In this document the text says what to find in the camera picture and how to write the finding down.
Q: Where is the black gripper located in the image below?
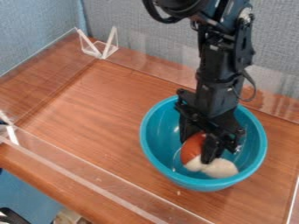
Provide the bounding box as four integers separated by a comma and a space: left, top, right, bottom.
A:
175, 74, 246, 165

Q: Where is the blue plastic bowl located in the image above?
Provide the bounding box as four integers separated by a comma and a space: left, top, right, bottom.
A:
139, 95, 267, 192

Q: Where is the plush mushroom toy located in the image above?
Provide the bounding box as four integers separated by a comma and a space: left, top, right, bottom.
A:
180, 132, 239, 179

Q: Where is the black blue robot arm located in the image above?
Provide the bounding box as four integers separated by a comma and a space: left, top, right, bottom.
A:
142, 0, 255, 165

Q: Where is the clear acrylic back barrier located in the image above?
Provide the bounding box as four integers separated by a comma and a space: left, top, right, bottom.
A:
107, 46, 299, 124

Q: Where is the clear acrylic barrier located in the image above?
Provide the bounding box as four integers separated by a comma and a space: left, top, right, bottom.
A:
107, 46, 299, 124
0, 111, 214, 224

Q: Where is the clear acrylic front barrier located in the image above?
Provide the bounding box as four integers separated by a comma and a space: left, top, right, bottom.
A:
0, 111, 214, 224

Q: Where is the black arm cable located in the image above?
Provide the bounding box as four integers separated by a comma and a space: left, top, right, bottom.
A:
232, 69, 258, 103

